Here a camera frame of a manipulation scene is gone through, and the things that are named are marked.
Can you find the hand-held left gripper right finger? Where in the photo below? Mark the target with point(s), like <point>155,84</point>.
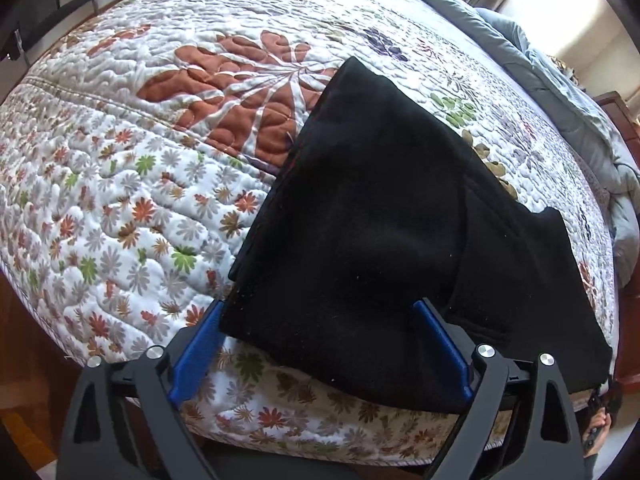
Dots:
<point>445,350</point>

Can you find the wooden bed frame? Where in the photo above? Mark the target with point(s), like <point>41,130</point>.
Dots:
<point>627,125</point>

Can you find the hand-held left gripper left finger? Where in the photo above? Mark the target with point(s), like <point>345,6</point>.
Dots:
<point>192,360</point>

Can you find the floral quilted bedspread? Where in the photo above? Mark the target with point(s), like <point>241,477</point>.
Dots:
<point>150,170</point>

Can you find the grey-blue comforter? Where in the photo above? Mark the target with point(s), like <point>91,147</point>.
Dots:
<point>565,75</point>

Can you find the black chair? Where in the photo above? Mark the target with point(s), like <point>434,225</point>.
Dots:
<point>45,7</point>

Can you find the black pants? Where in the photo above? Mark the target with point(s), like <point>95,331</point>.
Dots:
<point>370,240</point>

